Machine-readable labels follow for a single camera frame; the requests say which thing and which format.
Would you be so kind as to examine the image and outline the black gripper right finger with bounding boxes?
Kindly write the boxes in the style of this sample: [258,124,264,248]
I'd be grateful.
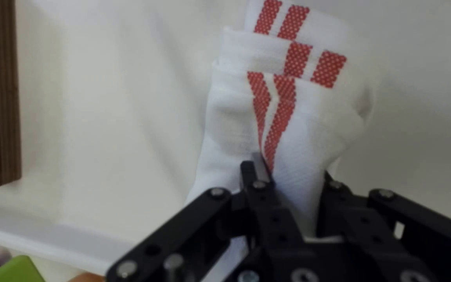
[316,175,392,247]

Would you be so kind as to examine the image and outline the orange fruit pieces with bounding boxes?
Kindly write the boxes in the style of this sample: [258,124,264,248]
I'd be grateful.
[68,273,104,282]

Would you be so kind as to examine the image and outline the white plastic tray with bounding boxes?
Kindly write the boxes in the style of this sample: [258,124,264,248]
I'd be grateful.
[0,0,451,273]

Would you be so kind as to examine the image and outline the green plastic bottle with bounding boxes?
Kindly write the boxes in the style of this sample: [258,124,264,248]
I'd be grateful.
[0,256,45,282]

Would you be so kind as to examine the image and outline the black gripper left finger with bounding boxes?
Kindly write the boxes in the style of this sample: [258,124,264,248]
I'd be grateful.
[239,153,303,247]

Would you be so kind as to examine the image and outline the red striped white cloth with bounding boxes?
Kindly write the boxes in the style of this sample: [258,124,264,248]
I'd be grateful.
[189,0,378,237]

